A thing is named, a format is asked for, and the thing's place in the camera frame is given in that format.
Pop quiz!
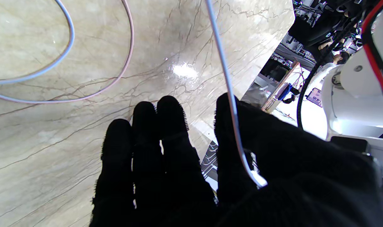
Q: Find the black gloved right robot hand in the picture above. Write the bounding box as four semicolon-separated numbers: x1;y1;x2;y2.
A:
90;93;383;227

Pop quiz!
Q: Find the small blue item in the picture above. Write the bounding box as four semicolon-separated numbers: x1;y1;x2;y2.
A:
278;83;293;101

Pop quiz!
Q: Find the light wooden board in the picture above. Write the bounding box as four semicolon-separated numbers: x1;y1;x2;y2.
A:
261;61;300;114

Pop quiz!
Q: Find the person in white shirt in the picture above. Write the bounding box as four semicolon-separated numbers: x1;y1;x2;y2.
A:
317;41;351;73

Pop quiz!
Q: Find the black office chair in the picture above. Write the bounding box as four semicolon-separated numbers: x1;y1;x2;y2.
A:
287;9;346;48

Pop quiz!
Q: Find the thin black cable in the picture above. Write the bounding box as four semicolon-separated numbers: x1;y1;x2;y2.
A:
297;13;368;130

